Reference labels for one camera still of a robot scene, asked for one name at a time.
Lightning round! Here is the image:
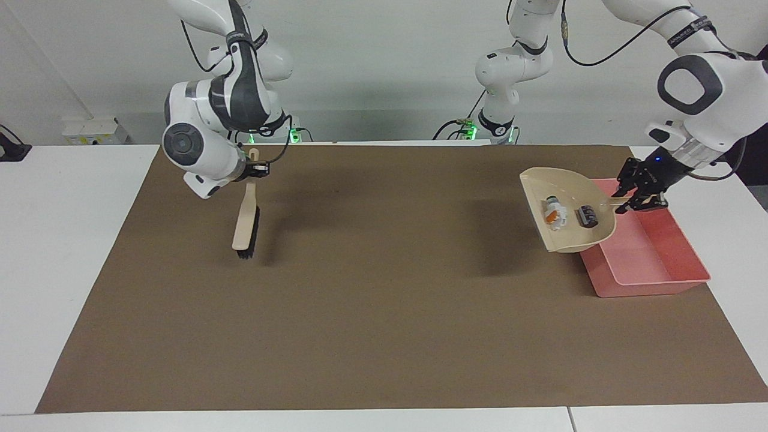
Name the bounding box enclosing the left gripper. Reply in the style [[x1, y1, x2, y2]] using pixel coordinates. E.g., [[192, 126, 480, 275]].
[[612, 152, 692, 215]]

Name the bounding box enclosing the wooden brush with black bristles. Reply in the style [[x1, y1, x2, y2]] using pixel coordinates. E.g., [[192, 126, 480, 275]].
[[232, 148, 262, 260]]

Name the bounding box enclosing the beige plastic dustpan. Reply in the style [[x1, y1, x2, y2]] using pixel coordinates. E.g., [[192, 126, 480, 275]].
[[519, 167, 632, 254]]

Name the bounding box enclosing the pink plastic tray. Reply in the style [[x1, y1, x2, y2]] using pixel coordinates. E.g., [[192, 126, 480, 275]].
[[578, 178, 712, 299]]

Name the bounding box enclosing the white and orange electronic part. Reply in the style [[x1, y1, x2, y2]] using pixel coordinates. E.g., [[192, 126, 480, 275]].
[[542, 195, 568, 230]]

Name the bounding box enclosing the black stand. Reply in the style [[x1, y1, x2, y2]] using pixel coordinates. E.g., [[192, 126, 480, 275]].
[[740, 45, 768, 212], [0, 124, 32, 162]]

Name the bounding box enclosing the black cable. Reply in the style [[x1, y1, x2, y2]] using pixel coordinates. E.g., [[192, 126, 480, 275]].
[[560, 0, 716, 67], [688, 137, 748, 182], [179, 20, 233, 74], [432, 89, 488, 142], [230, 113, 308, 166]]

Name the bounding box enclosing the white wall socket box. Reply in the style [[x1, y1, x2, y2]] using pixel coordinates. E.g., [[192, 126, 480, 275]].
[[61, 116, 129, 146]]

